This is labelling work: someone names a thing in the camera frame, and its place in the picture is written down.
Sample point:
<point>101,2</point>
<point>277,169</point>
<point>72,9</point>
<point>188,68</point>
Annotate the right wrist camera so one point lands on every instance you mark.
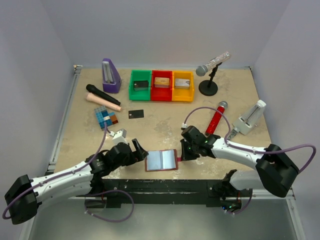
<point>184,126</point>

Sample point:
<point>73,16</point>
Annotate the gold card stack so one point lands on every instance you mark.
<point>161,82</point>

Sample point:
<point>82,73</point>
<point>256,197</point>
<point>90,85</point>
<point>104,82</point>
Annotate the pink microphone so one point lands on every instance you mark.
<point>98,100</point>

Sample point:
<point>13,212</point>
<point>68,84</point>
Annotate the white metronome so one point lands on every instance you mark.
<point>247,121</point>

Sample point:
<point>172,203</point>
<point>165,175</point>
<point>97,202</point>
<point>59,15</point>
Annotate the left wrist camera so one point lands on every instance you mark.
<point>119,136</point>

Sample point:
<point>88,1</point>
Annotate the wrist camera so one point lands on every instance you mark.
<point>184,126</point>
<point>119,136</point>

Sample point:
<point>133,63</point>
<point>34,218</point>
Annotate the green plastic bin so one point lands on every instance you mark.
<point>138,74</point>

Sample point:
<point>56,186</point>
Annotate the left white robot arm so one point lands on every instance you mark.
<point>26,195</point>

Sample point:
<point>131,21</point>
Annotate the silver card stack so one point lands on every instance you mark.
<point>182,83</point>

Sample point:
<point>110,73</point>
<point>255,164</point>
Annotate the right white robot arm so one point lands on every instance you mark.
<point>276,172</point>

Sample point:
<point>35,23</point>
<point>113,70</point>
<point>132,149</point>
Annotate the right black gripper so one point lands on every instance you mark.
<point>189,149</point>

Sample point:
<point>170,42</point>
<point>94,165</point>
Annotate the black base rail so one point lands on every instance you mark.
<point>208,192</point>

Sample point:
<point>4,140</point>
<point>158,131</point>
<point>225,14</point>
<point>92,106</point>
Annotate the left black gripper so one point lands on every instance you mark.
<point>136,152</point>

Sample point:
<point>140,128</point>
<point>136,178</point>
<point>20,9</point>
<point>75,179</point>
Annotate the black credit card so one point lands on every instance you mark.
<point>136,114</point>

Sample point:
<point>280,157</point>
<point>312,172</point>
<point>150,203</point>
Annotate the blue building block stack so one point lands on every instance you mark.
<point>104,117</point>

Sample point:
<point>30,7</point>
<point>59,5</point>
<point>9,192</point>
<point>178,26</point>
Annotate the red leather card holder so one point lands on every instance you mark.
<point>161,160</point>

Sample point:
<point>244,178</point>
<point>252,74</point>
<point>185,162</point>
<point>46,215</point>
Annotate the yellow plastic bin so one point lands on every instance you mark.
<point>183,89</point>

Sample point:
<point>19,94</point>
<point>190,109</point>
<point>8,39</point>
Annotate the purple metronome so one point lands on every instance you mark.
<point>111,80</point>

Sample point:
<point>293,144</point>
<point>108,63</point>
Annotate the black microphone stand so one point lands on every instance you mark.
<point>209,87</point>

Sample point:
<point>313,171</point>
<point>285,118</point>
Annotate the grey plastic strut piece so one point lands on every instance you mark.
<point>233,133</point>

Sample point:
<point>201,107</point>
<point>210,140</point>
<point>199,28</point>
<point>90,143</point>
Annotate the black card stack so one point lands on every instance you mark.
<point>140,85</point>

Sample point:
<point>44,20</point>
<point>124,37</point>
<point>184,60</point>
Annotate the black microphone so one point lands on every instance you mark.
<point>94,90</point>

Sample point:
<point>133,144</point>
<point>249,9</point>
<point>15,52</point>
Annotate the red plastic bin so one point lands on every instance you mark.
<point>161,94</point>

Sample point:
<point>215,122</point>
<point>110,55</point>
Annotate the red glitter microphone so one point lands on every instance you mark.
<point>222,106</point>

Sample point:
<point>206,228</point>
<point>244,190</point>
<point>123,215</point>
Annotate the silver glitter microphone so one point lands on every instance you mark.
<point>203,69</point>

